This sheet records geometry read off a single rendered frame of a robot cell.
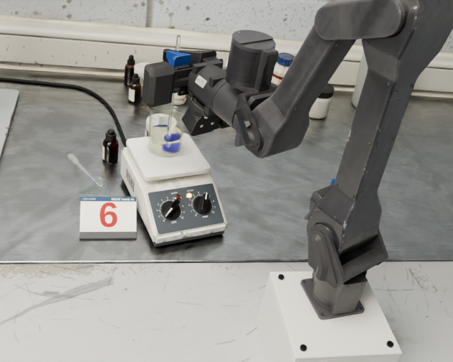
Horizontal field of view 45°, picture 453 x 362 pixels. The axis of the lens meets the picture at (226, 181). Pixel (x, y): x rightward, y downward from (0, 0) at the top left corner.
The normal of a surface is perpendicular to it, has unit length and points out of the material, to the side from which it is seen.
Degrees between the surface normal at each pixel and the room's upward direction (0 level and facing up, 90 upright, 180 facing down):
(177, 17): 90
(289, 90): 90
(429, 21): 79
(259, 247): 0
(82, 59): 90
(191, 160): 0
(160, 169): 0
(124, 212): 40
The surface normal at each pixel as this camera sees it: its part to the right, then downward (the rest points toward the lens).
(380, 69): -0.75, 0.63
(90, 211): 0.22, -0.22
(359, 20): -0.79, 0.26
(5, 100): 0.15, -0.80
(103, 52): 0.15, 0.60
